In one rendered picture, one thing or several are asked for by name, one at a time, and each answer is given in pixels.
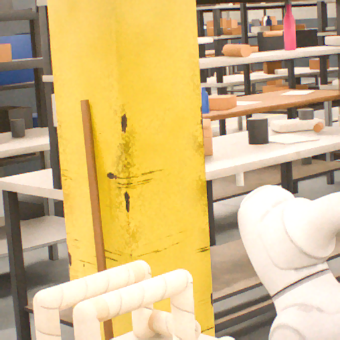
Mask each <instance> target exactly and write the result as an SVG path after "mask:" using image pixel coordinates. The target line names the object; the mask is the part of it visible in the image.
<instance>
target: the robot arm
mask: <svg viewBox="0 0 340 340"><path fill-rule="evenodd" d="M238 227H239V231H240V236H241V239H242V240H243V243H244V247H245V249H246V251H247V254H248V257H249V259H250V261H251V264H252V266H253V267H254V269H255V271H256V273H257V275H258V277H259V279H260V281H261V282H262V284H263V285H264V286H265V287H266V289H267V290H268V292H269V294H270V296H271V298H272V300H273V302H274V303H275V306H276V310H277V315H278V316H277V317H276V318H275V320H274V322H273V324H272V328H271V330H270V336H269V340H340V284H339V282H338V281H337V280H336V279H335V278H334V276H333V274H332V273H331V271H330V269H329V266H328V265H327V262H326V260H327V259H328V258H329V255H330V253H332V251H333V250H334V249H335V244H336V237H335V235H336V234H337V233H338V232H340V192H338V193H333V194H330V195H326V196H324V197H321V198H319V199H317V200H315V201H309V200H307V199H305V198H304V199H303V197H297V198H296V199H295V197H294V196H293V195H292V194H291V193H289V192H288V191H286V190H285V189H284V188H282V187H279V186H276V185H264V186H261V187H258V188H257V189H256V190H254V191H252V192H251V193H249V194H248V195H247V196H246V198H245V199H244V200H243V201H242V202H241V204H240V208H239V210H238Z"/></svg>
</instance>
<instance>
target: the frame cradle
mask: <svg viewBox="0 0 340 340"><path fill-rule="evenodd" d="M148 327H149V329H150V330H152V332H154V333H158V334H162V335H166V336H169V337H173V326H172V315H171V313H166V312H163V311H158V309H153V313H152V314H151V315H150V316H149V319H148ZM200 335H201V326H200V325H199V323H197V322H196V320H195V338H196V339H198V337H199V336H200Z"/></svg>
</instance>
